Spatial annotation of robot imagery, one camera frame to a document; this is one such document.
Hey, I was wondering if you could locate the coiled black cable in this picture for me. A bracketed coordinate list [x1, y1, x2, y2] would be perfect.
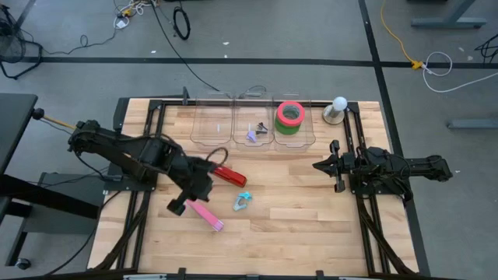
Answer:
[172, 5, 191, 41]

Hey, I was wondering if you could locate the black floor fan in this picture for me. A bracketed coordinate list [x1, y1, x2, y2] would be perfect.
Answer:
[0, 5, 44, 81]

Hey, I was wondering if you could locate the orange cable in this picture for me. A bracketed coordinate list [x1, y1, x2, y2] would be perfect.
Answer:
[38, 112, 78, 130]

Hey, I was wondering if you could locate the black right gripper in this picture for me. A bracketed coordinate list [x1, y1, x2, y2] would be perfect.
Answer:
[312, 139, 362, 194]

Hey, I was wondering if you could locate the thin black floor cable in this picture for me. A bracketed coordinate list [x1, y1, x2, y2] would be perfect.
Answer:
[38, 29, 117, 56]

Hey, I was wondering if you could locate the green tape roll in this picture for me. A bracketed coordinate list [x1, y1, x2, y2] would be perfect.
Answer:
[275, 123, 303, 136]
[275, 116, 304, 131]

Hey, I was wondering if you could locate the red stapler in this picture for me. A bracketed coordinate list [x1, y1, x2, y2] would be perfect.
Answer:
[212, 165, 248, 188]

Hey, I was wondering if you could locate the black aluminium table frame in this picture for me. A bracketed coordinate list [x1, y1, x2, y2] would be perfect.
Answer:
[91, 97, 421, 280]

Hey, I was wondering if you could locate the white floor cable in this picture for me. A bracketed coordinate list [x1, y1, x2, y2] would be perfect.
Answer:
[422, 51, 498, 93]

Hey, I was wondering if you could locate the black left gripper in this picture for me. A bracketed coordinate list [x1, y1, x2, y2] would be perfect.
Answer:
[167, 155, 219, 217]

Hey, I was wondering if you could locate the grey desk foot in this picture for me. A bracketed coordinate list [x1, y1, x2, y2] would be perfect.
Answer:
[446, 118, 498, 130]

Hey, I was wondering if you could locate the teal staple remover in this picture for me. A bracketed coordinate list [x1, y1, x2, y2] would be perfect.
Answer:
[232, 191, 254, 212]

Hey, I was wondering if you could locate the grey desk leg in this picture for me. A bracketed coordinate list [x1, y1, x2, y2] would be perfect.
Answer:
[410, 0, 487, 29]

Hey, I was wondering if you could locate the long black floor cable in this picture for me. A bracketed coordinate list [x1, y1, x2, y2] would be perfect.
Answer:
[149, 0, 221, 92]

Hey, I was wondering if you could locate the black desk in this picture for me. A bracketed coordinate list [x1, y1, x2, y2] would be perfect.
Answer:
[0, 93, 100, 270]

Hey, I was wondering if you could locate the black cable bundle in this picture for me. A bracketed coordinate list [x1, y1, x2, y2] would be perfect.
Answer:
[474, 33, 498, 63]

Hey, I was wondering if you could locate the pink and white stapler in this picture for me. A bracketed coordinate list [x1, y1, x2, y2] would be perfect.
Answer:
[185, 198, 226, 233]

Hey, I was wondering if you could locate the white bulb lamp brass base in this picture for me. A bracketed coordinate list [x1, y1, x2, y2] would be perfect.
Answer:
[321, 96, 349, 126]

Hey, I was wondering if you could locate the clear plastic bin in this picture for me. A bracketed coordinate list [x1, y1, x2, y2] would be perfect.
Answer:
[232, 88, 275, 152]
[272, 93, 317, 152]
[189, 91, 235, 152]

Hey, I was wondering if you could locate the yellow extension cable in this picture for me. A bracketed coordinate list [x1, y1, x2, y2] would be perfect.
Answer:
[380, 0, 423, 70]

